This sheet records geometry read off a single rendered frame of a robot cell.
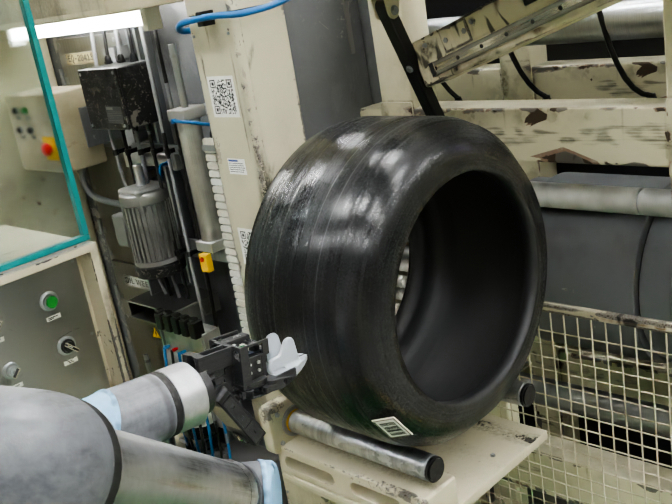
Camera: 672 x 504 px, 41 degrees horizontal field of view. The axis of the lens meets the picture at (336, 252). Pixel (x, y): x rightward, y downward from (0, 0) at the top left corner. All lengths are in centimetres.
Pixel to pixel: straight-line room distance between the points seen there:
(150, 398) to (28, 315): 68
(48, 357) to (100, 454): 118
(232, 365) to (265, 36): 64
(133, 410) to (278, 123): 69
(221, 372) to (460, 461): 60
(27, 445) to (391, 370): 80
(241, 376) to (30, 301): 66
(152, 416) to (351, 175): 47
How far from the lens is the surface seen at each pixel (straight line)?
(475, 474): 166
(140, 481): 78
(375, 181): 133
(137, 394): 117
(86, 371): 189
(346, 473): 161
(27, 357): 183
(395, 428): 141
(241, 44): 159
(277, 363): 131
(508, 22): 169
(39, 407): 66
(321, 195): 136
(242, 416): 128
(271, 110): 163
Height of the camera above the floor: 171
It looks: 18 degrees down
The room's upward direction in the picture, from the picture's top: 10 degrees counter-clockwise
